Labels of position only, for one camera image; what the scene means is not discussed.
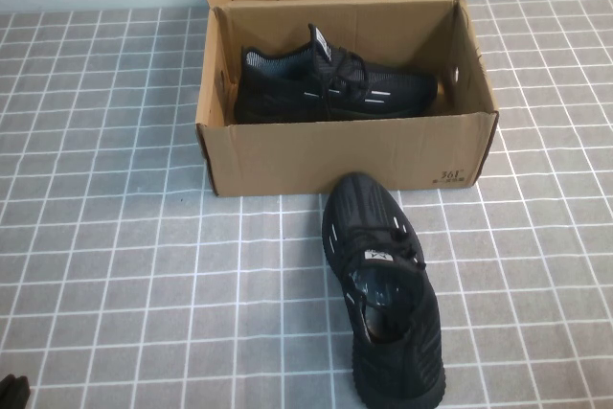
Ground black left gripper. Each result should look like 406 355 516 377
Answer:
0 374 31 409

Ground black knit sneaker white stripes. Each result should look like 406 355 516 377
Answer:
234 23 438 124
321 171 468 409

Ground brown cardboard shoe box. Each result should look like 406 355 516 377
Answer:
194 0 500 198

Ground grey checked tablecloth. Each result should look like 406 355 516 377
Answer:
0 0 613 409

